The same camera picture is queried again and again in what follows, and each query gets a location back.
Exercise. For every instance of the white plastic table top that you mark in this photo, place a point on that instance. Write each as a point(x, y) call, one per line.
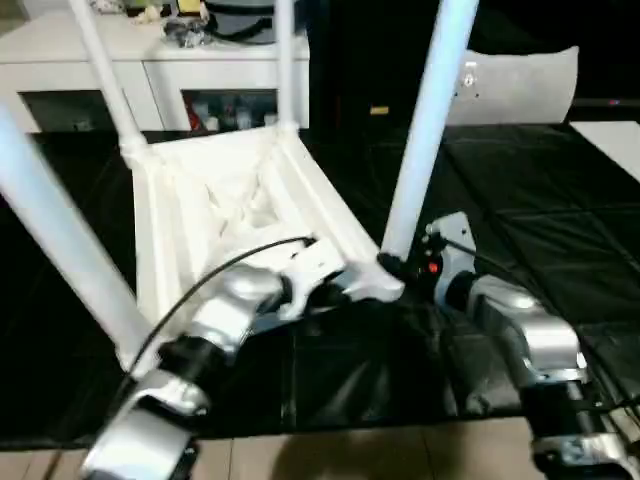
point(200, 175)

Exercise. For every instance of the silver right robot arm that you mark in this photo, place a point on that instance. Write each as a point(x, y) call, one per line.
point(540, 330)

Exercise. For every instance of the black work mat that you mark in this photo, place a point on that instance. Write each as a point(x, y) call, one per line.
point(550, 190)

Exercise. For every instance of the black cabinet with yellow label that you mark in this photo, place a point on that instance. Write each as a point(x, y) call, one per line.
point(360, 60)

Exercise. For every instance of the white flat board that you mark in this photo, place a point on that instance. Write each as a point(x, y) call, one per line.
point(615, 140)

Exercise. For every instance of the grey helmet on cabinet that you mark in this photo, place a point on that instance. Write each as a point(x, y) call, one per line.
point(240, 20)

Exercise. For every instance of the dark clutter on cabinet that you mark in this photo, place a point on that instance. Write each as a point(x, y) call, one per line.
point(185, 35)

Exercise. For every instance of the small yellow box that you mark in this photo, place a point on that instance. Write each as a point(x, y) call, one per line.
point(191, 6)

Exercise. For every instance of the cream toy figure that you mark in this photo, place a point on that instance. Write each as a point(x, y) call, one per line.
point(149, 15)

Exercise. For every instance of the white glass-door cabinet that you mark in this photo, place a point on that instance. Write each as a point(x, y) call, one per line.
point(50, 55)

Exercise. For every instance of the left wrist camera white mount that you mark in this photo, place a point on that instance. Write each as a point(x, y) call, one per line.
point(315, 260)

